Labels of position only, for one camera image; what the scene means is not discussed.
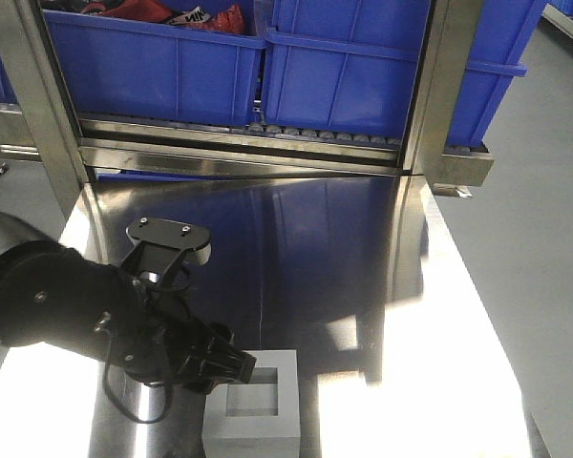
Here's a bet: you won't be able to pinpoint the blue bin with red items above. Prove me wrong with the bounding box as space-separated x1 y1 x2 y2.
44 1 265 126

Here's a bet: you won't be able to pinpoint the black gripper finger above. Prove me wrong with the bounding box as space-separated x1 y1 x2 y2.
210 352 257 384

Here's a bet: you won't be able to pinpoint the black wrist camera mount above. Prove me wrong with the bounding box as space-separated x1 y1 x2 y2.
120 217 211 288

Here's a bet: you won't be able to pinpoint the stainless steel shelf rack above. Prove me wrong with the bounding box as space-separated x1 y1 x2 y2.
0 0 497 198

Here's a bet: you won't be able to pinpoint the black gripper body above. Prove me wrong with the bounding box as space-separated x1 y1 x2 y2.
123 281 234 393

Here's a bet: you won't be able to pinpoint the blue bin shelf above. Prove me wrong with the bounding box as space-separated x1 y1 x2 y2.
262 1 430 137
447 1 546 147

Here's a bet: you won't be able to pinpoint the blue bin centre shelf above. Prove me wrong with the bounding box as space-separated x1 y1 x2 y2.
262 1 430 137

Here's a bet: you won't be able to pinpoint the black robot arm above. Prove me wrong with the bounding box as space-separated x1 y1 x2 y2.
0 212 256 393

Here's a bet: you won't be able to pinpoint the red packaged items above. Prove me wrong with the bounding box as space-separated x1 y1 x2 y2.
42 0 246 35

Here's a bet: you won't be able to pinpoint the gray square foam base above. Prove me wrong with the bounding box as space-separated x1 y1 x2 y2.
202 349 301 458

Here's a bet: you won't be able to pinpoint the blue bin right shelf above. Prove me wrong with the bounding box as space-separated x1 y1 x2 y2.
447 1 546 147

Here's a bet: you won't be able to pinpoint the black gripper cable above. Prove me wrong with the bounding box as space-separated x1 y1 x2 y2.
101 266 195 425

